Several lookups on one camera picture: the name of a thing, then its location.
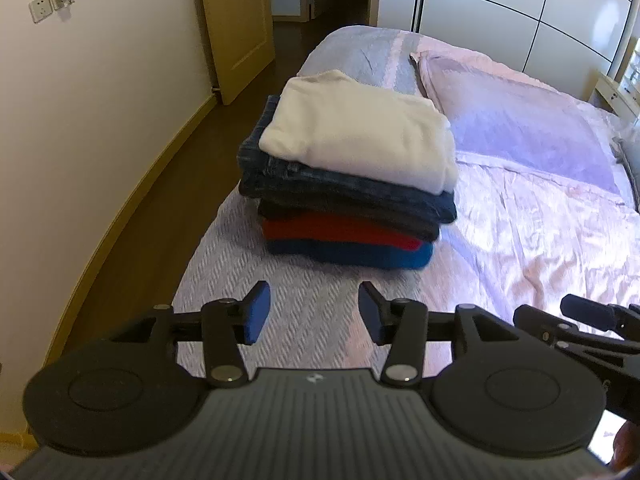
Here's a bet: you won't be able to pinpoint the wooden door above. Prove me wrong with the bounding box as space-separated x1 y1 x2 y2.
197 0 276 106

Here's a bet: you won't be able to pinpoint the folded blue garment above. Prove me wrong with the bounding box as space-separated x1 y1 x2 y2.
265 237 435 271

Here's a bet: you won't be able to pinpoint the pink satin bed sheet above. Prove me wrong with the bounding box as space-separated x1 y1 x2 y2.
300 25 640 321

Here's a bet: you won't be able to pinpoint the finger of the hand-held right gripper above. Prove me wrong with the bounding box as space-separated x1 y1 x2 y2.
561 294 640 333
514 304 601 356

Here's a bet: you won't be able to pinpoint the folded red garment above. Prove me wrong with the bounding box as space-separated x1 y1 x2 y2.
262 212 423 252

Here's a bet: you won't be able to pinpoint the cream dressing table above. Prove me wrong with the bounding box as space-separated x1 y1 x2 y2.
592 37 640 121

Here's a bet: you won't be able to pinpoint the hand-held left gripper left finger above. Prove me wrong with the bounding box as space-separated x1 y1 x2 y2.
107 281 271 387

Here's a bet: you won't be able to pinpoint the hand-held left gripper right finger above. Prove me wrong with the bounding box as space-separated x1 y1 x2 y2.
360 282 538 386

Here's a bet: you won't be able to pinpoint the glossy white wardrobe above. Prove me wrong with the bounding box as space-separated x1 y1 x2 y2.
377 0 640 81

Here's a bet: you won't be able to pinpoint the wall power socket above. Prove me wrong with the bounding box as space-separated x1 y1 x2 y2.
29 0 55 24

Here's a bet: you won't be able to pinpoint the cream long-sleeved shirt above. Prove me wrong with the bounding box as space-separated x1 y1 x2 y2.
259 71 460 195

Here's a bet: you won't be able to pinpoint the lavender pillow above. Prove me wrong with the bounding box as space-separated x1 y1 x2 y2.
410 50 626 196

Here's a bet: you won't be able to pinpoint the herringbone woven bedspread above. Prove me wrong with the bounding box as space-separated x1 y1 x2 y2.
175 187 501 381

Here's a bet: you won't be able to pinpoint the folded dark blue jeans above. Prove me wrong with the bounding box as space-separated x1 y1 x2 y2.
237 94 458 225

